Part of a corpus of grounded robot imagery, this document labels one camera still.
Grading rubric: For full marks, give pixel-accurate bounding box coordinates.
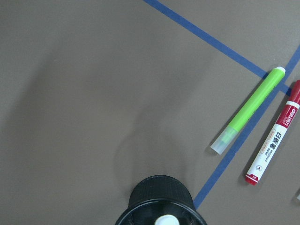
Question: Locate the green highlighter pen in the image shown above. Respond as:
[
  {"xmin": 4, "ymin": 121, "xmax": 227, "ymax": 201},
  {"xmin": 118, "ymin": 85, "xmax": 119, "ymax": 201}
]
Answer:
[{"xmin": 210, "ymin": 67, "xmax": 285, "ymax": 155}]

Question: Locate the yellow highlighter pen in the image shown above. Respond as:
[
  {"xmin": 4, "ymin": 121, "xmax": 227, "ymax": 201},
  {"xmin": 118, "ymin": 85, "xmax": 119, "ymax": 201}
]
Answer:
[{"xmin": 154, "ymin": 214, "xmax": 180, "ymax": 225}]

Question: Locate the red whiteboard marker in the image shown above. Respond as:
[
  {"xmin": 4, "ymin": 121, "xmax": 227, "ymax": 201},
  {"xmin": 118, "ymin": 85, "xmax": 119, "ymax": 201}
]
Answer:
[{"xmin": 245, "ymin": 80, "xmax": 300, "ymax": 186}]

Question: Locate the black mesh pen holder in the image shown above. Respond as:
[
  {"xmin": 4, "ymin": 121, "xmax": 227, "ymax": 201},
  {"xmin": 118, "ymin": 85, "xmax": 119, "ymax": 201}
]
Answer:
[{"xmin": 116, "ymin": 175, "xmax": 207, "ymax": 225}]

